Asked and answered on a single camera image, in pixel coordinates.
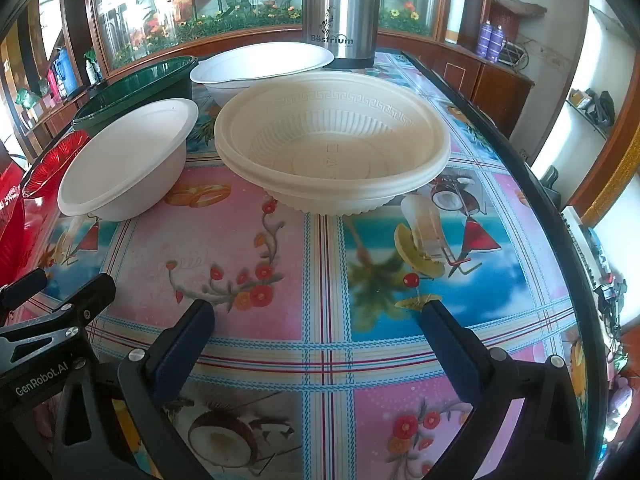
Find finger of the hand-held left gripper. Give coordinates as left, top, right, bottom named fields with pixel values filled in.
left=0, top=268, right=49, bottom=312
left=54, top=273, right=118, bottom=327

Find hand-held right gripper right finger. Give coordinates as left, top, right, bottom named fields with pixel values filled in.
left=421, top=299, right=587, bottom=480

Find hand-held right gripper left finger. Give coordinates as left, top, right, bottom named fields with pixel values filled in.
left=54, top=299, right=217, bottom=480

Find cream paper plate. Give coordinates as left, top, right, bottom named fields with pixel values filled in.
left=214, top=71, right=452, bottom=217

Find red glossy object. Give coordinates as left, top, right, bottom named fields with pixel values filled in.
left=0, top=164, right=27, bottom=287

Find colourful printed tablecloth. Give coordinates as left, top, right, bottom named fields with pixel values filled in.
left=10, top=50, right=601, bottom=480

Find red plastic plate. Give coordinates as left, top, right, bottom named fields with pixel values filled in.
left=21, top=129, right=92, bottom=199

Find small white paper bowl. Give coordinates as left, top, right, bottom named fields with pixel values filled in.
left=57, top=97, right=200, bottom=222

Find dark green plastic basket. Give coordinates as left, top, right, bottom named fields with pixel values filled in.
left=71, top=55, right=199, bottom=138

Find blue plastic jug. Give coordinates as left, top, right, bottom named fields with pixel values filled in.
left=52, top=49, right=82, bottom=97

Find wooden sideboard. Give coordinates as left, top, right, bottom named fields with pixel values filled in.
left=375, top=29, right=535, bottom=138

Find wide white paper bowl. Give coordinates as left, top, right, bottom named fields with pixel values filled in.
left=189, top=41, right=335, bottom=108

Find dark shoes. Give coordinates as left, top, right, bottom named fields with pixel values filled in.
left=580, top=88, right=617, bottom=133

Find purple bottle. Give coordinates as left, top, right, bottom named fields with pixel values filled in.
left=475, top=20, right=492, bottom=59
left=487, top=25, right=507, bottom=63

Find glass flower display cabinet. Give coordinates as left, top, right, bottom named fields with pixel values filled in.
left=59, top=0, right=451, bottom=77

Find stainless steel thermos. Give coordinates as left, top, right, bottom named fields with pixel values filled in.
left=301, top=0, right=383, bottom=70

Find wire rack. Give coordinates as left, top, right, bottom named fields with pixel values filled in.
left=500, top=40, right=530, bottom=70

